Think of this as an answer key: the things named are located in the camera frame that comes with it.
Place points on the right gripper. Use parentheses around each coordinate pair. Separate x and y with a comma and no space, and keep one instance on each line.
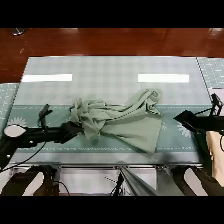
(187,119)

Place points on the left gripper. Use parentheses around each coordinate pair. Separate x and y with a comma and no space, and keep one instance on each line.
(70,130)

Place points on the pale green T-shirt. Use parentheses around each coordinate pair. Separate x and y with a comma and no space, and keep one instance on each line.
(130,123)

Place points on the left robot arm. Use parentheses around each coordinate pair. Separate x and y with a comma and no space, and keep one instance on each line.
(31,136)

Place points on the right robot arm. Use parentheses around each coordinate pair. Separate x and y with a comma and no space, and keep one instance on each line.
(213,124)

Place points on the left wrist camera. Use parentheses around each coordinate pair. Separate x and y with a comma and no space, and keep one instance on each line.
(44,112)

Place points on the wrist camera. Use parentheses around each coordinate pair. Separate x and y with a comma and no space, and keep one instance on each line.
(216,104)
(44,112)

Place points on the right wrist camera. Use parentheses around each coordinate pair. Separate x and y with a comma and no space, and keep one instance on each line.
(216,104)

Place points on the silver frame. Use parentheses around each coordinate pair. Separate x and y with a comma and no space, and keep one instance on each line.
(140,178)

